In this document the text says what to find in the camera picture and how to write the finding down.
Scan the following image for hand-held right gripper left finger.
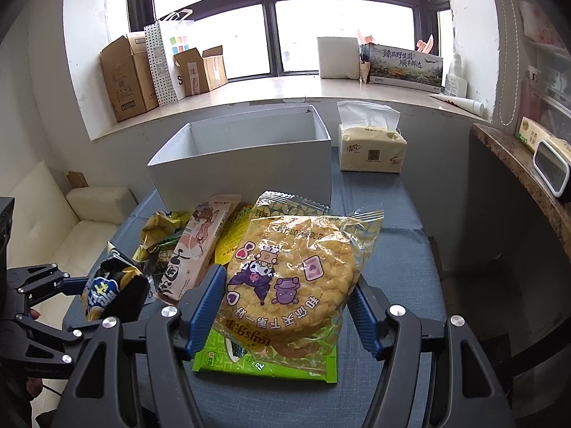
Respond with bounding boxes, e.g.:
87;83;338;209
49;264;228;428

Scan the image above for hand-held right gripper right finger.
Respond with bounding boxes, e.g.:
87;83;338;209
345;272;520;428

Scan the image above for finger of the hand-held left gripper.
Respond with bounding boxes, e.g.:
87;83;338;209
6;264;96;310
13;310;112;368

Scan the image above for pink cartoon snack packet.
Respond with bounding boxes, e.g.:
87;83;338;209
156;194;242;306

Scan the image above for orange yellow snack packet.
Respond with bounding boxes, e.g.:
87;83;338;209
214;203;255;270

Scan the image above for black blue chip packet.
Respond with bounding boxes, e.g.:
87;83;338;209
80;243;152;324

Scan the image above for crinkled yellow snack packet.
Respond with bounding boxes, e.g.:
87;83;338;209
134;210;194;277

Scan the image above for green snack packet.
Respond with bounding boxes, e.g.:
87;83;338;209
192;321;340;384

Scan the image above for round rice cracker packet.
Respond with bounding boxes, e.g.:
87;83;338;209
209;191;385;360

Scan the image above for white cardboard box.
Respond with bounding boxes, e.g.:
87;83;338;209
147;105;333;215

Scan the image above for person's left hand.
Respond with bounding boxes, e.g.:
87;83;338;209
24;310;45;399

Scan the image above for cream leather sofa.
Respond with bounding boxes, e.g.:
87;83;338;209
0;160;139;411

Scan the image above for blue tablecloth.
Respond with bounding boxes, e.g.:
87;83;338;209
62;145;449;428

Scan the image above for yellow tissue pack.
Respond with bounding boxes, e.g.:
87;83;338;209
337;100;409;174

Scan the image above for tall brown cardboard box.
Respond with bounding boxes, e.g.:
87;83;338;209
99;33;159;123

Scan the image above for brown stone shelf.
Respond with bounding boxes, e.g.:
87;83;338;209
470;122;571;259

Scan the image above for polka dot paper bag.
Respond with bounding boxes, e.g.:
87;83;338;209
143;21;179;107

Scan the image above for small open cardboard box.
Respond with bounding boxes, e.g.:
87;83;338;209
173;45;229;97

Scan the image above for white tube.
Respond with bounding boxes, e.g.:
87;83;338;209
429;93;486;116

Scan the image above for white framed black device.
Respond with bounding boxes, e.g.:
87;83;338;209
533;136;571;199

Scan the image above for green tissue packet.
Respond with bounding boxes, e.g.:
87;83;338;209
515;117;549;154

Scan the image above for white bottle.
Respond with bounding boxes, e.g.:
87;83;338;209
443;52;467;99

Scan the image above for landscape printed carton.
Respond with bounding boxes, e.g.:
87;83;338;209
363;44;444;90

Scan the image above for white bag with coloured squares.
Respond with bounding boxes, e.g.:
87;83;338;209
156;9;201;101

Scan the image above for white square box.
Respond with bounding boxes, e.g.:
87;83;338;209
317;36;361;80

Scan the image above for clear plastic drawers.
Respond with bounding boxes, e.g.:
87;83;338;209
520;40;571;143

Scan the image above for pink floral cloth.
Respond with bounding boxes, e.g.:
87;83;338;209
520;0;560;43

